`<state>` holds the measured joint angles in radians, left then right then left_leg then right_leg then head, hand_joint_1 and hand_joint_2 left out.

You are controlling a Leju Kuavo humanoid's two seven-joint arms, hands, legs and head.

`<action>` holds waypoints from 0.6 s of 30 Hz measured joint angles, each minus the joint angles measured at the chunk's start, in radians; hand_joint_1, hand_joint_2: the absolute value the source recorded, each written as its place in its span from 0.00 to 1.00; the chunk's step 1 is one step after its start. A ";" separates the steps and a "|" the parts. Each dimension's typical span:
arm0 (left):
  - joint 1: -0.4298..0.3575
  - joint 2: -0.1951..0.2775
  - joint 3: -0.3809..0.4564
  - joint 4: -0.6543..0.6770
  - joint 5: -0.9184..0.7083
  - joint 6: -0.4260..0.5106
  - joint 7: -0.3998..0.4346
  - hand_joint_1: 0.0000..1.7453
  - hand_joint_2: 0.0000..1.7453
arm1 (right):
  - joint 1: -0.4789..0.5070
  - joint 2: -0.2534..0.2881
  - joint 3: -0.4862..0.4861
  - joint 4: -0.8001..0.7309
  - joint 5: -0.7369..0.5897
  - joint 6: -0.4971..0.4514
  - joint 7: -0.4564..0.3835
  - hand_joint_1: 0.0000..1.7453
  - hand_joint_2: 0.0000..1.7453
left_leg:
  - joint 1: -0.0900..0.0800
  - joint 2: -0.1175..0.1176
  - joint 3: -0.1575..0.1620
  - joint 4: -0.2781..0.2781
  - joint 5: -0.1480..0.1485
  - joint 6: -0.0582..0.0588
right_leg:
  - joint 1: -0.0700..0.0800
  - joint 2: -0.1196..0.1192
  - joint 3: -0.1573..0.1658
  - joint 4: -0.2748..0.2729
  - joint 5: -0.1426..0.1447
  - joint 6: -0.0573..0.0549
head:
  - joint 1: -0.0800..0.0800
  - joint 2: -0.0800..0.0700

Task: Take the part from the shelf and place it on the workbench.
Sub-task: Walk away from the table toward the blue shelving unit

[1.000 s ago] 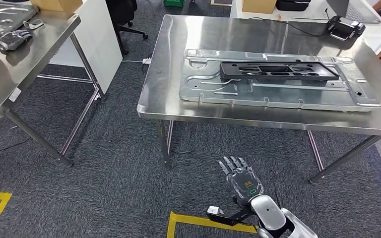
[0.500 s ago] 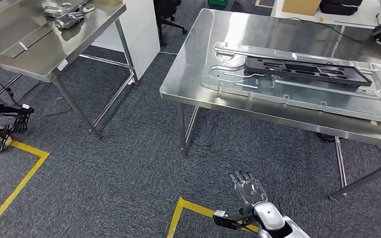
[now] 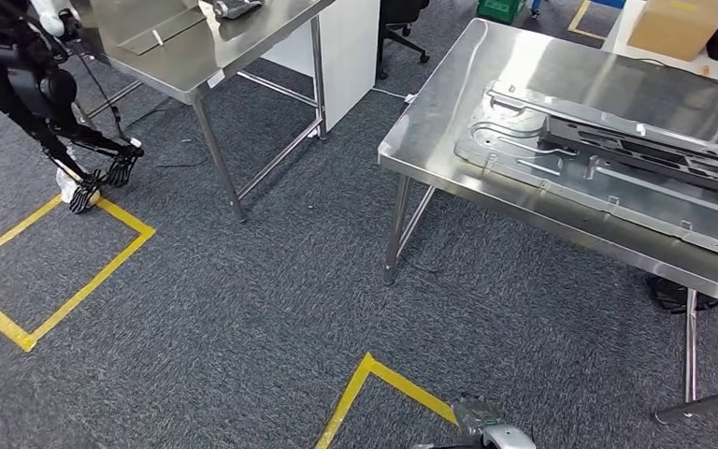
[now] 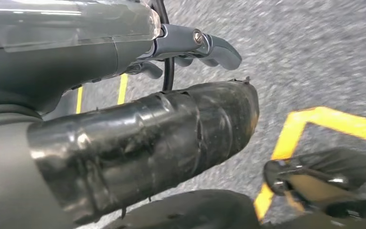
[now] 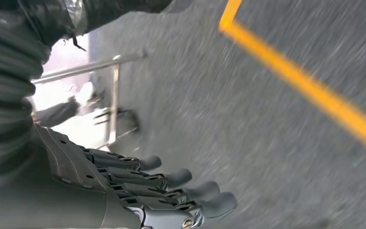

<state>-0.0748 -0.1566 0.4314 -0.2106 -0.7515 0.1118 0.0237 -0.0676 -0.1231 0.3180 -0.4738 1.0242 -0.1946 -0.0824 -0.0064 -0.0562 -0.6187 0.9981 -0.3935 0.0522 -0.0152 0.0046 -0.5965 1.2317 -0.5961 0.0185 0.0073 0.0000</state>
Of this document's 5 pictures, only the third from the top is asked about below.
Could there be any long black plastic part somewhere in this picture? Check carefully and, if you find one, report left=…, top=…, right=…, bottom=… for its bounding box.
left=538, top=115, right=718, bottom=203

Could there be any stainless steel workbench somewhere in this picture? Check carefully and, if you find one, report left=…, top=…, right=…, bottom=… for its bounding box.
left=377, top=17, right=718, bottom=427

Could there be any yellow floor tape square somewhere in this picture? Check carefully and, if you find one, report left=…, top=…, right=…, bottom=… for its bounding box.
left=567, top=0, right=610, bottom=42
left=314, top=352, right=461, bottom=449
left=0, top=194, right=157, bottom=354

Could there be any white panel cabinet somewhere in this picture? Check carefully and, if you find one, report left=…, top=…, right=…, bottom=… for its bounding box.
left=258, top=0, right=382, bottom=133

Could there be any black office chair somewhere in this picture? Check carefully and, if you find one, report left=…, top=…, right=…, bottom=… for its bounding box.
left=375, top=0, right=432, bottom=81

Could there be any plastic wrapped grey object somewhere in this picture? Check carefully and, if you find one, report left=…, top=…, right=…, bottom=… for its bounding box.
left=212, top=0, right=266, bottom=21

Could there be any green plastic crate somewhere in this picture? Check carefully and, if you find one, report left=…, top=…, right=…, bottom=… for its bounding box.
left=476, top=0, right=529, bottom=25

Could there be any stamped grey metal plate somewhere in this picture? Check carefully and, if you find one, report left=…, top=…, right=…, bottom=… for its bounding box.
left=453, top=79, right=718, bottom=268

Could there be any white plastic bag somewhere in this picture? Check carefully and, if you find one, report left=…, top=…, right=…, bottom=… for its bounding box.
left=55, top=166, right=102, bottom=210

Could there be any white desk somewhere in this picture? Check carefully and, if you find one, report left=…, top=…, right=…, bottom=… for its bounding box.
left=602, top=0, right=718, bottom=89

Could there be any black humanoid robot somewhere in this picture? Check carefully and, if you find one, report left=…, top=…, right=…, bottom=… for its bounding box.
left=0, top=0, right=146, bottom=216

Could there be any brown cardboard box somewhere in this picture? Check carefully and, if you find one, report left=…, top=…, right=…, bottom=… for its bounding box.
left=626, top=0, right=718, bottom=63

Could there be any white power cable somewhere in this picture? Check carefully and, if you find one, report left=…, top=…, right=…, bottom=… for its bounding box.
left=369, top=86, right=421, bottom=106

